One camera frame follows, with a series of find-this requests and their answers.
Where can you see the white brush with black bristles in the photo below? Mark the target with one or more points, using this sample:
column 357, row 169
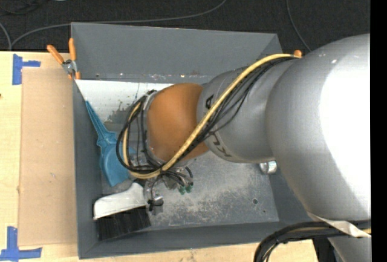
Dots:
column 121, row 200

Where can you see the grey metal bin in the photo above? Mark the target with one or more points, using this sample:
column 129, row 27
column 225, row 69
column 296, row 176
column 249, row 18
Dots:
column 169, row 52

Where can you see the brown cardboard board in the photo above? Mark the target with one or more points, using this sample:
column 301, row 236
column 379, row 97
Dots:
column 45, row 149

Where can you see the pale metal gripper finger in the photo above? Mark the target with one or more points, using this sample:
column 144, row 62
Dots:
column 158, row 207
column 150, row 198

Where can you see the shiny silver metal object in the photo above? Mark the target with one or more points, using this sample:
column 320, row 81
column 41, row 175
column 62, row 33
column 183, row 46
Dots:
column 268, row 167

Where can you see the blue plastic dustpan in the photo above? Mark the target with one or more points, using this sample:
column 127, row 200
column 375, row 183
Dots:
column 110, row 161

